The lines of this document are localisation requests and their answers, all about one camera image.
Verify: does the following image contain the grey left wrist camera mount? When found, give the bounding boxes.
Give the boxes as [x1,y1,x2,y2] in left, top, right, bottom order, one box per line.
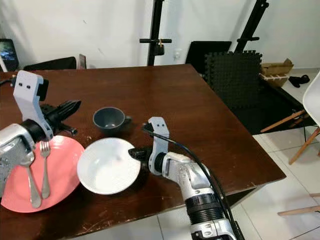
[13,70,50,141]

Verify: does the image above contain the silver fork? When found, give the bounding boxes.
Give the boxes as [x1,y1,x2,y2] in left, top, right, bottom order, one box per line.
[39,140,52,200]

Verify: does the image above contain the silver spoon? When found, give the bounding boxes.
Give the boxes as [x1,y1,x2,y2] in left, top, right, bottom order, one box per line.
[23,151,42,209]

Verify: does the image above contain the brown cardboard box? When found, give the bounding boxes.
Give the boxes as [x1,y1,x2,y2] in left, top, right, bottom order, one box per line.
[259,58,295,89]

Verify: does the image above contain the black laptop with lit screen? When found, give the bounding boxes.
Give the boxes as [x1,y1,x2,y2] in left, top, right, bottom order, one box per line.
[0,38,20,73]

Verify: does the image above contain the upright black stand pole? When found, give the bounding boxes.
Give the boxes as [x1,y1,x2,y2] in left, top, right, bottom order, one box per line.
[139,0,173,67]

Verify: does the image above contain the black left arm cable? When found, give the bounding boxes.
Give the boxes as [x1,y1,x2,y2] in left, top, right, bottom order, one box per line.
[0,77,17,87]

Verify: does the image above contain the black floor mat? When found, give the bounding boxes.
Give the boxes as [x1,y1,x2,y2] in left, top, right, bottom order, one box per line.
[230,82,310,136]

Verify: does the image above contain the black flat panel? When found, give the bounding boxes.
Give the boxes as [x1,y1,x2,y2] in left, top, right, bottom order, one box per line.
[184,40,233,76]

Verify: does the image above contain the white chair with wooden legs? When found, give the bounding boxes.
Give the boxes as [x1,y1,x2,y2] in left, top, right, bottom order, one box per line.
[277,70,320,217]

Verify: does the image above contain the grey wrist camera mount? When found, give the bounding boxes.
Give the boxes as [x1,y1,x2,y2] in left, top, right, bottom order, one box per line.
[147,116,171,174]
[13,70,50,141]

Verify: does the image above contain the black chair backrest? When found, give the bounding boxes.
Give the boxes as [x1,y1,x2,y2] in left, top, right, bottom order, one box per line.
[23,56,78,72]

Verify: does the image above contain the black foam puzzle mat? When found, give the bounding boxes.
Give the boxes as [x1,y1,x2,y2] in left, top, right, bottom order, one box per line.
[203,50,264,110]

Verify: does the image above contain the white bowl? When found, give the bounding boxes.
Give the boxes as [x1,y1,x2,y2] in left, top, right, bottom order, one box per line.
[77,137,142,196]

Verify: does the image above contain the black shoes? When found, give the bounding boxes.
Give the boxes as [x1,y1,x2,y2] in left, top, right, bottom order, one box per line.
[288,74,312,89]

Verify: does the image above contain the dark grey cup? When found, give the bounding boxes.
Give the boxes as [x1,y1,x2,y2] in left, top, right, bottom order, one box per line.
[92,106,133,135]

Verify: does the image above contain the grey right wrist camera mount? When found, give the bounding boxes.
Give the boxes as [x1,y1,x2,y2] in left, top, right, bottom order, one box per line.
[147,116,171,174]

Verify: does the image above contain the slanted black stand pole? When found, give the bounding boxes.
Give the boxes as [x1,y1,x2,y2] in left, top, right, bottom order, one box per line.
[234,0,270,54]

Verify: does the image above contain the pink plate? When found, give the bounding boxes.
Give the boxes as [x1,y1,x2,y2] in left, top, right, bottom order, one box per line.
[0,134,85,214]

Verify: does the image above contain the brown wooden chair back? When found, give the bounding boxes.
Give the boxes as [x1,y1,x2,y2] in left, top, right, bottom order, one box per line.
[76,53,87,70]

